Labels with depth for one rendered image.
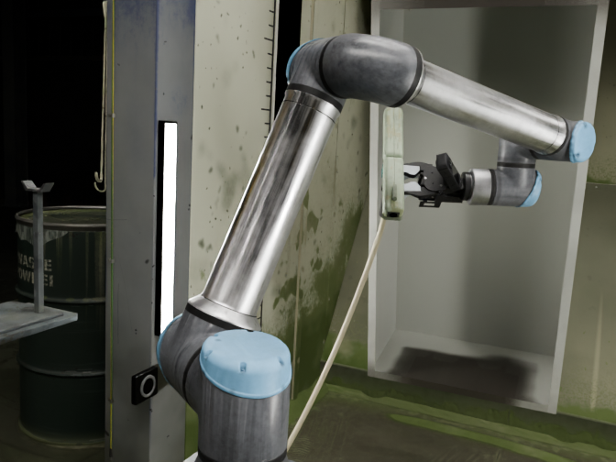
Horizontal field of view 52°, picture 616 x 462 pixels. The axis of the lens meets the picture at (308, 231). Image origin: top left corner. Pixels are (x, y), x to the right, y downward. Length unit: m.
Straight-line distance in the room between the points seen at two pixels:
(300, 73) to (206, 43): 0.85
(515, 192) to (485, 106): 0.36
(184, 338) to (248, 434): 0.24
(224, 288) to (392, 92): 0.47
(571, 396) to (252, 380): 2.11
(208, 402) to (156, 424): 1.03
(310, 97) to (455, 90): 0.27
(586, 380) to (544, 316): 0.67
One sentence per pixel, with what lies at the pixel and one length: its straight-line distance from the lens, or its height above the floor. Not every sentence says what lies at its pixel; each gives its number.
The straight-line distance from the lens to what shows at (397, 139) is 1.56.
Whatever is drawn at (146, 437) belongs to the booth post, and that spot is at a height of 0.32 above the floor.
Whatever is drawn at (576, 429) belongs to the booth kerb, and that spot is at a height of 0.11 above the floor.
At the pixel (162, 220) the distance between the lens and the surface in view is 1.86.
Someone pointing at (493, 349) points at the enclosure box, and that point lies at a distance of 2.41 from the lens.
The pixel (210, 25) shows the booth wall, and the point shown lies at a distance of 2.07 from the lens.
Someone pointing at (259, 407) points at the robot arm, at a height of 0.84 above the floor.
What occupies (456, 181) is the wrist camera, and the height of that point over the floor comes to 1.17.
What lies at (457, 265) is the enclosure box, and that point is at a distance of 2.32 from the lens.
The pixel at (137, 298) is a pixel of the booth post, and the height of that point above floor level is 0.75.
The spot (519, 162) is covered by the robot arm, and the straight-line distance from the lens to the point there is 1.59.
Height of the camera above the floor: 1.26
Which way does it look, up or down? 9 degrees down
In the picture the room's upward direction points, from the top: 3 degrees clockwise
